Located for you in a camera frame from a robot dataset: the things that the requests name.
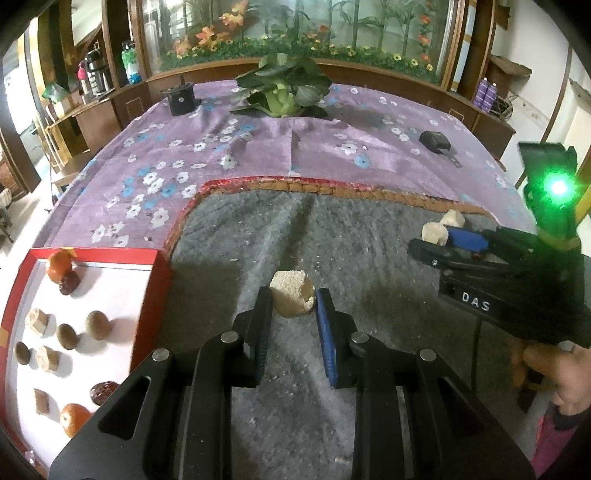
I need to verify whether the green leafy vegetable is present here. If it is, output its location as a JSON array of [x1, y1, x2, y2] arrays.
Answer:
[[231, 53, 333, 118]]

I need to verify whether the grey mat with red border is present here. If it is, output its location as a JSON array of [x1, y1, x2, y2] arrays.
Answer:
[[164, 178, 555, 480]]

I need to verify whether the black cylindrical holder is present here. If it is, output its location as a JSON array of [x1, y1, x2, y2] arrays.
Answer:
[[161, 76, 201, 116]]

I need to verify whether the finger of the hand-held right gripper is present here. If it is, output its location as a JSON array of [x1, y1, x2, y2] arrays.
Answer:
[[407, 237, 523, 278], [447, 227, 544, 253]]

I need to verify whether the wooden wall shelf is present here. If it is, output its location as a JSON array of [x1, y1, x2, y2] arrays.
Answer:
[[489, 55, 533, 78]]

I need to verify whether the person's right hand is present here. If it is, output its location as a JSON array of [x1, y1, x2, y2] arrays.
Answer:
[[512, 343, 591, 408]]

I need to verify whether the wooden cabinet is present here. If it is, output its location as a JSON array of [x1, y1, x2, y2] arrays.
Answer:
[[74, 55, 515, 158]]

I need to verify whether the black thermos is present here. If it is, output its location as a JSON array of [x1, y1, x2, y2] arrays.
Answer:
[[84, 48, 109, 95]]

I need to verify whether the person's right forearm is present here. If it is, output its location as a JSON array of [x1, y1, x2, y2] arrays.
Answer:
[[531, 401, 591, 480]]

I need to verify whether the purple floral blanket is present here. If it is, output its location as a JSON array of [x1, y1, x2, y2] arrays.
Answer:
[[44, 78, 546, 259]]

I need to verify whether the small black pouch with strap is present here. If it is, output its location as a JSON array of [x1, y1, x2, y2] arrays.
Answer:
[[419, 130, 462, 169]]

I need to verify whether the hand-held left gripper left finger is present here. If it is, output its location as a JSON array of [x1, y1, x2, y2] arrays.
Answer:
[[47, 286, 274, 480]]

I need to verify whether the red box with white inside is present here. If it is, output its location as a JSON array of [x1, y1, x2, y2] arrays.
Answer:
[[0, 247, 175, 467]]

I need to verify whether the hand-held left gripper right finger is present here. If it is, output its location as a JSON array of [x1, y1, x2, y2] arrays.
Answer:
[[315, 287, 536, 480]]

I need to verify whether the glass display with artificial plants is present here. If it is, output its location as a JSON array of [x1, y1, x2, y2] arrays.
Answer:
[[139, 0, 458, 79]]

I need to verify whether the wooden chair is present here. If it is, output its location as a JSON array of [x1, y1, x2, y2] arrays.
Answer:
[[45, 102, 94, 186]]

